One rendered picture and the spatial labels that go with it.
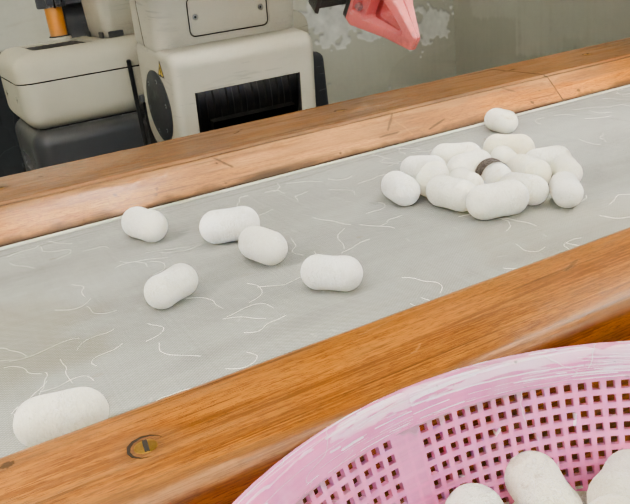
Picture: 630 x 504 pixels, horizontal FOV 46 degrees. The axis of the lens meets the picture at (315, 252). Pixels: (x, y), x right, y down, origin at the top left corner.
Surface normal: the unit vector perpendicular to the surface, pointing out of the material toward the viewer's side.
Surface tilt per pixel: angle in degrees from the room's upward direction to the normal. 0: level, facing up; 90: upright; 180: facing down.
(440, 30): 90
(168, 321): 0
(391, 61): 90
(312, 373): 0
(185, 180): 45
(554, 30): 90
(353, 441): 75
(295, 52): 98
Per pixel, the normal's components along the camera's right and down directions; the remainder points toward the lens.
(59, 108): 0.48, 0.27
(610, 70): 0.25, -0.46
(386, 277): -0.12, -0.92
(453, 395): 0.33, 0.05
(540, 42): -0.88, 0.27
